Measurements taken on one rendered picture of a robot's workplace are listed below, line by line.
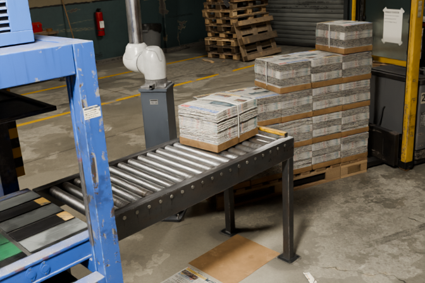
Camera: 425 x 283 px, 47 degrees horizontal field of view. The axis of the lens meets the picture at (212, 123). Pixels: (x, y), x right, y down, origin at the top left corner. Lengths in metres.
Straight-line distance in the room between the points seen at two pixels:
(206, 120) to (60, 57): 1.21
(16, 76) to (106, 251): 0.71
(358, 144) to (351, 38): 0.91
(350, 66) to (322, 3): 7.14
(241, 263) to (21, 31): 2.03
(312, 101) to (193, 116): 1.46
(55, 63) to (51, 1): 8.47
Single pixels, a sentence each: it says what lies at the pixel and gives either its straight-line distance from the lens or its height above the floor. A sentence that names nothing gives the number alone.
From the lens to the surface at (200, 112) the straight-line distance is 2.62.
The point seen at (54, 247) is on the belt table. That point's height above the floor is 0.79.
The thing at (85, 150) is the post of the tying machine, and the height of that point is 1.19.
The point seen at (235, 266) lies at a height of 0.00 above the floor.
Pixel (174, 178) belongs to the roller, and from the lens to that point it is 2.37.
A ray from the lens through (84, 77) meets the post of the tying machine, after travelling 1.62.
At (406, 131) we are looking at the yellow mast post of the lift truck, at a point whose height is 0.38.
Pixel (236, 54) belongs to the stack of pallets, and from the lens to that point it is 9.99.
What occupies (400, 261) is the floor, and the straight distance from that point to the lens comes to 3.27.
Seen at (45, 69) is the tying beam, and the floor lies 1.48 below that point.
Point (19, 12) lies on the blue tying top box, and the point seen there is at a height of 1.65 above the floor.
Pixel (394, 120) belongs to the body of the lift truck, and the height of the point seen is 0.37.
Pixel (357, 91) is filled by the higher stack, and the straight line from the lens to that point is 4.17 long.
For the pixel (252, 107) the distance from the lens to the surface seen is 2.81.
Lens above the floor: 1.74
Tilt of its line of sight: 17 degrees down
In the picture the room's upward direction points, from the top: 3 degrees counter-clockwise
